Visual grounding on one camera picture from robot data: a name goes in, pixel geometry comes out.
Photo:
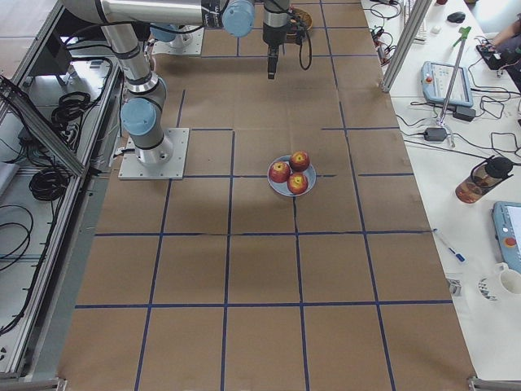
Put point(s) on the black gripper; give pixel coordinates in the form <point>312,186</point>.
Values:
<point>273,36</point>

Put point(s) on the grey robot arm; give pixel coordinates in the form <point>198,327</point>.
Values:
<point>141,115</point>
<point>237,18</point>

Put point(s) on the woven wicker basket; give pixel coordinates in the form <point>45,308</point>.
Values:
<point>300,18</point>

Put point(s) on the red apple on plate rear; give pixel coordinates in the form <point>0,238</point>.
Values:
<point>299,161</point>

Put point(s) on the red apple on plate side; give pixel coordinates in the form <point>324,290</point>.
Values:
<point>279,172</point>

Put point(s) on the red apple on plate front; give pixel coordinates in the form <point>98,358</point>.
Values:
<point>297,183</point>

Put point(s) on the light blue plate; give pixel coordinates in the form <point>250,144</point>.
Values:
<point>281,188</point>

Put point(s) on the teach pendant tablet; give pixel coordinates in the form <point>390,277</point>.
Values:
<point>436,78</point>

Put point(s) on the black power adapter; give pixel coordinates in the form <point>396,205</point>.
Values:
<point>435,134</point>

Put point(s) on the black computer mouse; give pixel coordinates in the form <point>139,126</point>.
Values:
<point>456,17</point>

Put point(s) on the dark glass jar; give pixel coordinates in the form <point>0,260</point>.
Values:
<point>483,178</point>

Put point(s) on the blue white pen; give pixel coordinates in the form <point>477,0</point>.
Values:
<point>448,245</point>

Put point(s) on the white mug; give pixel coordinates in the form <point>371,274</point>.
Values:
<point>503,283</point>

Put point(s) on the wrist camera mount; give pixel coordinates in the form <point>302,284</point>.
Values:
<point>296,31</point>

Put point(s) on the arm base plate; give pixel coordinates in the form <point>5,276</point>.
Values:
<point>167,161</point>
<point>183,44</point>

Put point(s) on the aluminium frame post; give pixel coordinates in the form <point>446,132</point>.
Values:
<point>416,17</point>

